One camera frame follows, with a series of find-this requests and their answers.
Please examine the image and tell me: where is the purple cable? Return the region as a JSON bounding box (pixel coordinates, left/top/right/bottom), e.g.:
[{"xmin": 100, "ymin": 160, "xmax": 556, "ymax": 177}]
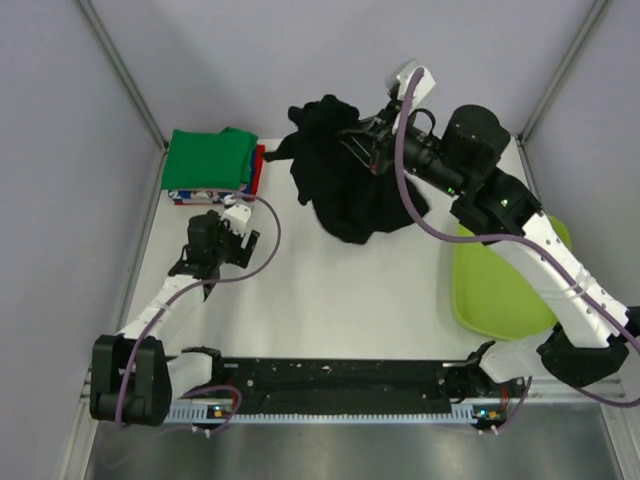
[
  {"xmin": 393, "ymin": 68, "xmax": 640, "ymax": 401},
  {"xmin": 114, "ymin": 194, "xmax": 282, "ymax": 426}
]

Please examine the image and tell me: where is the grey slotted cable duct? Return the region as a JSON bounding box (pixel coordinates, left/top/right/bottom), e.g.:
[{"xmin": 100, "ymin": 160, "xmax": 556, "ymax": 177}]
[{"xmin": 164, "ymin": 402, "xmax": 506, "ymax": 425}]

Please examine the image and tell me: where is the blue printed folded t-shirt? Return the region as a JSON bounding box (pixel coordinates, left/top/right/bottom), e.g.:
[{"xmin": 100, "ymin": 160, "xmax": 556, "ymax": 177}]
[{"xmin": 167, "ymin": 149, "xmax": 261, "ymax": 205}]

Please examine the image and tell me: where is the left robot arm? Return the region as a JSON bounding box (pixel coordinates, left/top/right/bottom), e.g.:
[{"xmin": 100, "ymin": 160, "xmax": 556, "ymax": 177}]
[{"xmin": 90, "ymin": 203, "xmax": 259, "ymax": 426}]

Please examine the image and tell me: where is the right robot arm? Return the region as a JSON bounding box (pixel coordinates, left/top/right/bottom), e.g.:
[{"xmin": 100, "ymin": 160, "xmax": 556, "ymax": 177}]
[{"xmin": 337, "ymin": 102, "xmax": 639, "ymax": 396}]

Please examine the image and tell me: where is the left aluminium frame post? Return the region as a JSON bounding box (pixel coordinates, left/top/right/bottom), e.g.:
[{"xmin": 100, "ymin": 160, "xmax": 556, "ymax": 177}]
[{"xmin": 74, "ymin": 0, "xmax": 168, "ymax": 151}]

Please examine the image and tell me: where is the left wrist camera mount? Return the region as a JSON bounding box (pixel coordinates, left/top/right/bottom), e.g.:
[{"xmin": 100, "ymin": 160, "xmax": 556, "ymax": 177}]
[{"xmin": 221, "ymin": 202, "xmax": 253, "ymax": 237}]

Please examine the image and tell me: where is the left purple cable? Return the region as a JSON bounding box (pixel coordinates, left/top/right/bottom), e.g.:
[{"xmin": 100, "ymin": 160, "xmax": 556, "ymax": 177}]
[{"xmin": 114, "ymin": 194, "xmax": 282, "ymax": 426}]

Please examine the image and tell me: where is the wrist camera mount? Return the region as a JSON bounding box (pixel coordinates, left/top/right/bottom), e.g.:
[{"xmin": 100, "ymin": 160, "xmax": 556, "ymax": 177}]
[
  {"xmin": 221, "ymin": 202, "xmax": 253, "ymax": 237},
  {"xmin": 386, "ymin": 59, "xmax": 436, "ymax": 109}
]

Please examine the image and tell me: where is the aluminium frame post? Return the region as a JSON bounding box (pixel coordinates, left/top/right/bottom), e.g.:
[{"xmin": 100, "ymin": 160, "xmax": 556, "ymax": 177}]
[
  {"xmin": 74, "ymin": 0, "xmax": 168, "ymax": 151},
  {"xmin": 516, "ymin": 0, "xmax": 612, "ymax": 147}
]

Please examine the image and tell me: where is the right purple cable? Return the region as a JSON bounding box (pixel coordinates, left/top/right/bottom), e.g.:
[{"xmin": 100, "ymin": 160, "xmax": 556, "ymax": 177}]
[{"xmin": 393, "ymin": 68, "xmax": 640, "ymax": 401}]

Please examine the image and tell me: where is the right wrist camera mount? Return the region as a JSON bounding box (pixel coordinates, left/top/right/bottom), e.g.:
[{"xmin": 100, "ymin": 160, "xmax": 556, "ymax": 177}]
[{"xmin": 386, "ymin": 59, "xmax": 436, "ymax": 109}]

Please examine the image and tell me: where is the black t-shirt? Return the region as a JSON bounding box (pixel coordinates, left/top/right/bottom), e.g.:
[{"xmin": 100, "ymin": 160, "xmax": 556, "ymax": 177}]
[{"xmin": 264, "ymin": 94, "xmax": 414, "ymax": 245}]

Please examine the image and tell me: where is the lime green plastic bin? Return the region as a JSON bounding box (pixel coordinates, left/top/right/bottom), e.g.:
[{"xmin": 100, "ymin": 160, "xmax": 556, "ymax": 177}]
[{"xmin": 451, "ymin": 243, "xmax": 557, "ymax": 341}]

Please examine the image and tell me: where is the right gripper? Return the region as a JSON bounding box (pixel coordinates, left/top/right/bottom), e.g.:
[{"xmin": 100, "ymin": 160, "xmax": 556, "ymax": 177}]
[{"xmin": 338, "ymin": 99, "xmax": 467, "ymax": 199}]

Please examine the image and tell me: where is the red folded t-shirt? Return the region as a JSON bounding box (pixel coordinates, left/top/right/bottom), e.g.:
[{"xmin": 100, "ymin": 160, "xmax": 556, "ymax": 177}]
[{"xmin": 172, "ymin": 144, "xmax": 267, "ymax": 208}]

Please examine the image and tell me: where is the right aluminium frame post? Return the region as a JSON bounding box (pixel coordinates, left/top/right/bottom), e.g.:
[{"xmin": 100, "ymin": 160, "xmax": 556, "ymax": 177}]
[{"xmin": 516, "ymin": 0, "xmax": 612, "ymax": 147}]

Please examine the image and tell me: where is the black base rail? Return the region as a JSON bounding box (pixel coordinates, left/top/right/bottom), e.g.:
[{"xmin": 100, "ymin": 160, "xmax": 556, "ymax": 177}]
[{"xmin": 212, "ymin": 358, "xmax": 482, "ymax": 416}]

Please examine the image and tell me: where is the green folded t-shirt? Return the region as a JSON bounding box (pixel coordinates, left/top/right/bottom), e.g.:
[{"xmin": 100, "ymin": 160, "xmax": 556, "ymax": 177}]
[{"xmin": 161, "ymin": 127, "xmax": 258, "ymax": 191}]

